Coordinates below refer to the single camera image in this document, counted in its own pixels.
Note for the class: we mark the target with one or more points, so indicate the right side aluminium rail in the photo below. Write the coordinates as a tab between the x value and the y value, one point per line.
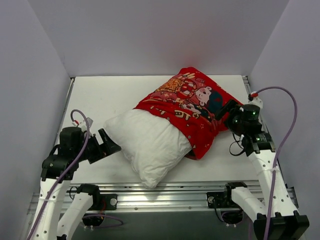
256	140

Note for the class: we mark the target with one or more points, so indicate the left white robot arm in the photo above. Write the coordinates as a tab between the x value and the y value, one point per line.
88	203

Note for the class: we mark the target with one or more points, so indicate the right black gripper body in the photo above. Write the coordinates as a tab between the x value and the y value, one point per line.
227	110

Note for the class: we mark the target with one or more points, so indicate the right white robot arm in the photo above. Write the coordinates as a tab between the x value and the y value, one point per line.
277	217

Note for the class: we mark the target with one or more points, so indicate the red printed pillowcase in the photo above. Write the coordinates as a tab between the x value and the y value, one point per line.
189	101

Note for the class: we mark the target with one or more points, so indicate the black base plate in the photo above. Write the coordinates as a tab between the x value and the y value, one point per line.
105	202
219	199

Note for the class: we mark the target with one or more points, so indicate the aluminium front rail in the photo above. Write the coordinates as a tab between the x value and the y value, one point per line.
167	197

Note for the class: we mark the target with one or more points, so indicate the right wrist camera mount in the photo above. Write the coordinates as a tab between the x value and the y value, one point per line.
253	99

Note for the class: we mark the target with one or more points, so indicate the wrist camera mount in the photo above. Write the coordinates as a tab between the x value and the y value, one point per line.
253	99
83	124

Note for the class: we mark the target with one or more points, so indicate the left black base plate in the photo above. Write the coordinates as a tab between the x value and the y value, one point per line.
105	202

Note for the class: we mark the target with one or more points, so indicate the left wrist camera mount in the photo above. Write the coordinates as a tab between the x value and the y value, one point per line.
83	124

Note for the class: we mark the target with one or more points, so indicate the white pillow insert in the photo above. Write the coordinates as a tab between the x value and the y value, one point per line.
151	144

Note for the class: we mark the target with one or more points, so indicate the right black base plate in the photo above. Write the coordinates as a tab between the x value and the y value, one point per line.
219	199

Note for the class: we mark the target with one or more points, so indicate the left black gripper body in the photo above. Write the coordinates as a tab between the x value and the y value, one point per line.
97	146

